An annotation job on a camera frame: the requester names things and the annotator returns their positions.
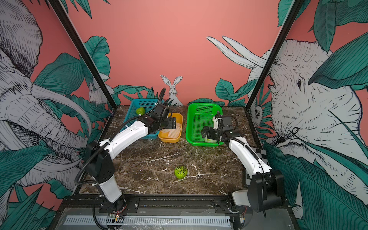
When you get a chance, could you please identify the bright green plastic basket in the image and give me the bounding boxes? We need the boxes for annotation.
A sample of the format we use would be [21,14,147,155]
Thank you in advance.
[186,103,223,147]

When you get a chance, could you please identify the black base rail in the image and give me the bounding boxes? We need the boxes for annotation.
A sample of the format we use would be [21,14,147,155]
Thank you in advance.
[94,190,255,215]

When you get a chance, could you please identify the black white checkerboard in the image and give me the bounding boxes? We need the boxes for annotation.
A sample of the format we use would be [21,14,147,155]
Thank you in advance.
[245,146,268,164]

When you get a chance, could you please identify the green custard apple back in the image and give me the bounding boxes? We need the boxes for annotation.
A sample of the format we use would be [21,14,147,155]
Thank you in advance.
[136,107,146,116]

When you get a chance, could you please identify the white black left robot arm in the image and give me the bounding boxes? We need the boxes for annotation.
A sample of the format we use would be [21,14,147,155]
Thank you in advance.
[75,88,176,204]

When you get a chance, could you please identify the white foam net sleeve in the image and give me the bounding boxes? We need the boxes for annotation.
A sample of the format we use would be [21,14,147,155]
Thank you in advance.
[204,138,217,143]

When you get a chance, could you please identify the white foam net in tub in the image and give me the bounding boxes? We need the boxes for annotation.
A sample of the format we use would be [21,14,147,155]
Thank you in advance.
[162,126,181,139]

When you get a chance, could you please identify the green custard apple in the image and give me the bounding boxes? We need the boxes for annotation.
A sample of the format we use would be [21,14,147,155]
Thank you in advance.
[174,166,188,180]
[136,107,146,116]

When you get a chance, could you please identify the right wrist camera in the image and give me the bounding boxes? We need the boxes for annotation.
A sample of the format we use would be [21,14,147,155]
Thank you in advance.
[212,117,220,130]

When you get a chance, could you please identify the teal plastic basket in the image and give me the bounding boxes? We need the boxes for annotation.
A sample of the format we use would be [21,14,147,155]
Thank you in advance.
[121,99,159,139]

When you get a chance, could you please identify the black frame post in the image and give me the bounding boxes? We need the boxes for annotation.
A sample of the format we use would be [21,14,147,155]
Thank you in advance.
[245,0,304,111]
[48,0,117,109]

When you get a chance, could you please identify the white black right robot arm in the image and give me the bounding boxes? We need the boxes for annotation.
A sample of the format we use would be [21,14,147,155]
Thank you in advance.
[201,114,285,213]

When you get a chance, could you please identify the black right frame post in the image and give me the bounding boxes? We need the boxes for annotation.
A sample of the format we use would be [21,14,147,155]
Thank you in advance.
[245,0,304,111]

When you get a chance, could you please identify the yellow plastic tub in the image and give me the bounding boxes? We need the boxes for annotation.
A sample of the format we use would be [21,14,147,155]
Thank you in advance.
[158,113,183,143]

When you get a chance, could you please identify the black left frame post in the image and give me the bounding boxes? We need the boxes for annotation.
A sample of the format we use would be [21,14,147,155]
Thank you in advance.
[48,0,117,109]

